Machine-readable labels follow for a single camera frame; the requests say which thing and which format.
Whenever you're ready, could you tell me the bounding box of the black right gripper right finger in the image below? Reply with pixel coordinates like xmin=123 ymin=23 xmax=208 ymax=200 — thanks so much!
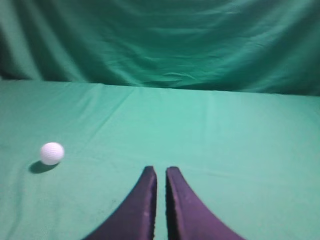
xmin=165 ymin=166 xmax=243 ymax=240

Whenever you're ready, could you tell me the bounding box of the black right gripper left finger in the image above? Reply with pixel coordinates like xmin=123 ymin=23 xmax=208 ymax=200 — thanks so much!
xmin=85 ymin=166 xmax=157 ymax=240

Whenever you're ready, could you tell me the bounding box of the white dimpled golf ball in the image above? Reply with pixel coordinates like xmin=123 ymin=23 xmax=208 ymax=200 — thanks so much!
xmin=40 ymin=142 xmax=65 ymax=166

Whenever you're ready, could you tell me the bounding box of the green table cloth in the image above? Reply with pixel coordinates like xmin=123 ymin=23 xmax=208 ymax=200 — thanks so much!
xmin=0 ymin=81 xmax=320 ymax=240

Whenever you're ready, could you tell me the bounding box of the green backdrop cloth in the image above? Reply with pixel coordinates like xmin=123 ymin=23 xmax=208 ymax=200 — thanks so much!
xmin=0 ymin=0 xmax=320 ymax=96

